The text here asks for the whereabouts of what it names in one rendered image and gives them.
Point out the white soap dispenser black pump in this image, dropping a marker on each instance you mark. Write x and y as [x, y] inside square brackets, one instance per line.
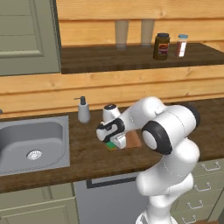
[83, 112]

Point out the beige tall cup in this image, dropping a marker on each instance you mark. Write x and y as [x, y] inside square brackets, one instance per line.
[121, 33]

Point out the grey-green panel under sink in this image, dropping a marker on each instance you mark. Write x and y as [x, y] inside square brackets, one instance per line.
[35, 193]

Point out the spice jar with blue lid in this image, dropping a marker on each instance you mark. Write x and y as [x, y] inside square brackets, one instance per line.
[181, 45]

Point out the dark jar with yellow label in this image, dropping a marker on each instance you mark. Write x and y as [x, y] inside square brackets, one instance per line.
[161, 46]

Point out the grey-green drawer front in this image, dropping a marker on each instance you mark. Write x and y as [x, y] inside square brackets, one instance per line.
[198, 217]
[201, 202]
[211, 167]
[208, 183]

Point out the grey steel sink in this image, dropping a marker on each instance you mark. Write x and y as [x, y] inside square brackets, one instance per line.
[32, 143]

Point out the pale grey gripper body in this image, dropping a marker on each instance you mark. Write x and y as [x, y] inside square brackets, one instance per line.
[120, 140]

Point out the grey-green base cupboard door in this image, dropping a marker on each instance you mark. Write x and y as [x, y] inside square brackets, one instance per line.
[38, 213]

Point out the green and yellow sponge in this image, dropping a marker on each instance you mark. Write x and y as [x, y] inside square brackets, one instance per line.
[110, 145]

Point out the brown wooden cutting board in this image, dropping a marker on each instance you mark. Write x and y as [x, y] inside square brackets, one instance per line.
[133, 139]

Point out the dark wooden shelf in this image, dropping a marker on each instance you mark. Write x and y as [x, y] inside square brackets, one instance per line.
[116, 58]

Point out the grey dishwasher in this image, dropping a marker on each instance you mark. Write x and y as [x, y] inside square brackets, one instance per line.
[108, 204]

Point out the grey-green wall cupboard door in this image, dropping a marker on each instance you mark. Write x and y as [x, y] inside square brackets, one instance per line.
[26, 38]

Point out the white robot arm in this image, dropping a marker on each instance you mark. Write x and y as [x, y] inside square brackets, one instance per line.
[175, 137]

